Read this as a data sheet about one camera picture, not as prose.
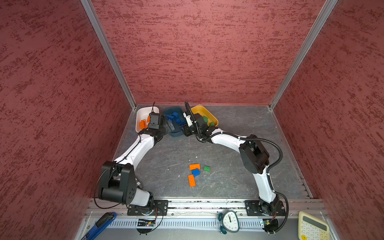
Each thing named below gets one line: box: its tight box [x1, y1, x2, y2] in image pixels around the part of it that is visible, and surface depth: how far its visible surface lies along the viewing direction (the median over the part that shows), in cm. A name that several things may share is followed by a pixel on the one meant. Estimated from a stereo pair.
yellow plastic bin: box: [190, 105, 219, 127], surface depth 115 cm
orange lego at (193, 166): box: [189, 163, 201, 171], surface depth 89 cm
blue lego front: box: [191, 168, 200, 177], surface depth 87 cm
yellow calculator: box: [298, 211, 331, 240], surface depth 69 cm
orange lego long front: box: [188, 174, 196, 188], surface depth 85 cm
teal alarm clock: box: [215, 210, 242, 235], surface depth 69 cm
